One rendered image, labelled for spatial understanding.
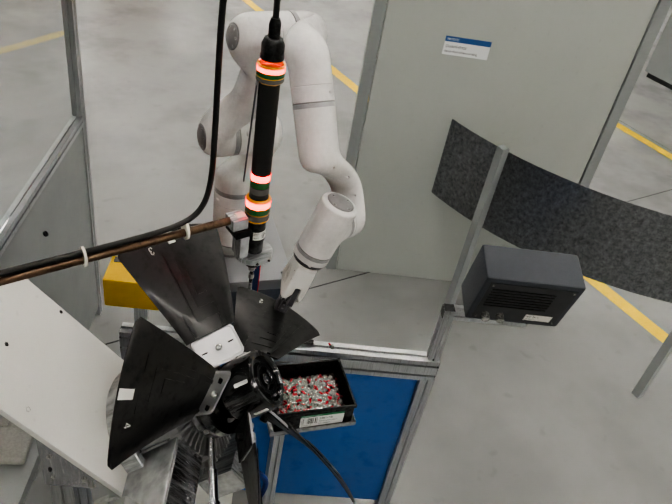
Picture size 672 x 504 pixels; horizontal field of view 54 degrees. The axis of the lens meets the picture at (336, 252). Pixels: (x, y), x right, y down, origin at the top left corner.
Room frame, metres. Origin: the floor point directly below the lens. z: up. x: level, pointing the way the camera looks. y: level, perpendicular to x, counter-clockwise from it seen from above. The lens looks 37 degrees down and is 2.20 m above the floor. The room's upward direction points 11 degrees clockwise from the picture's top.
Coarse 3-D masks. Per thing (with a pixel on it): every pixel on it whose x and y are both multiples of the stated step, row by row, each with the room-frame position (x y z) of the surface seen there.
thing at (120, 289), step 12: (120, 264) 1.27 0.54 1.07; (108, 276) 1.21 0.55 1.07; (120, 276) 1.22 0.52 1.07; (108, 288) 1.20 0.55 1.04; (120, 288) 1.20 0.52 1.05; (132, 288) 1.21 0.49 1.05; (108, 300) 1.20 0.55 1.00; (120, 300) 1.20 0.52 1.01; (132, 300) 1.21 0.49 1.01; (144, 300) 1.21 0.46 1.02
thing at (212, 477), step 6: (210, 438) 0.77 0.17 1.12; (210, 444) 0.75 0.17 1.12; (210, 450) 0.74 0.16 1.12; (210, 456) 0.73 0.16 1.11; (210, 462) 0.72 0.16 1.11; (210, 468) 0.71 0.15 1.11; (210, 474) 0.70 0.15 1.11; (216, 474) 0.70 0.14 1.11; (210, 480) 0.69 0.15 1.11; (216, 480) 0.69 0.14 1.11; (210, 486) 0.68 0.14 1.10; (216, 486) 0.68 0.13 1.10; (210, 492) 0.67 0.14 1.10; (216, 492) 0.67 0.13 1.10; (210, 498) 0.66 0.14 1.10; (216, 498) 0.66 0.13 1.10
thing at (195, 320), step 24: (192, 240) 1.04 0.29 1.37; (216, 240) 1.08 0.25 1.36; (144, 264) 0.95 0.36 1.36; (168, 264) 0.97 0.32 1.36; (192, 264) 1.00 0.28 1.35; (216, 264) 1.02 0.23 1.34; (144, 288) 0.92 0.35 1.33; (168, 288) 0.94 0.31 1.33; (192, 288) 0.95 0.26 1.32; (216, 288) 0.98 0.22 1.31; (168, 312) 0.90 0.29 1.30; (192, 312) 0.92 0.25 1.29; (216, 312) 0.93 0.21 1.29; (192, 336) 0.88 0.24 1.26
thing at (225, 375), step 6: (216, 372) 0.79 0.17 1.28; (222, 372) 0.80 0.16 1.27; (228, 372) 0.82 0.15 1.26; (216, 378) 0.79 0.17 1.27; (222, 378) 0.80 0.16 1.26; (228, 378) 0.81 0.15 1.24; (216, 384) 0.79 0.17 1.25; (222, 384) 0.80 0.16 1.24; (210, 390) 0.77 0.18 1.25; (216, 390) 0.79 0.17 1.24; (222, 390) 0.80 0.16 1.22; (204, 402) 0.76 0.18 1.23; (210, 402) 0.77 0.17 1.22; (216, 402) 0.79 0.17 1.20; (204, 408) 0.76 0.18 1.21; (210, 408) 0.77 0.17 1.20; (198, 414) 0.75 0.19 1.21; (204, 414) 0.76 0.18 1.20
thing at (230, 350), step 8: (224, 328) 0.92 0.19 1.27; (232, 328) 0.92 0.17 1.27; (208, 336) 0.90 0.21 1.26; (216, 336) 0.90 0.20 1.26; (224, 336) 0.91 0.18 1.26; (232, 336) 0.91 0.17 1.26; (192, 344) 0.87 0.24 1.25; (200, 344) 0.88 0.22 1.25; (208, 344) 0.88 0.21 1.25; (224, 344) 0.89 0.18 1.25; (232, 344) 0.90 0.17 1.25; (240, 344) 0.90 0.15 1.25; (200, 352) 0.87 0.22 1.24; (208, 352) 0.87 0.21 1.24; (216, 352) 0.88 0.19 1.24; (224, 352) 0.88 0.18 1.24; (232, 352) 0.89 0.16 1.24; (240, 352) 0.89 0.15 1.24; (208, 360) 0.86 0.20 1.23; (216, 360) 0.87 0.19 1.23; (224, 360) 0.87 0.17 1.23
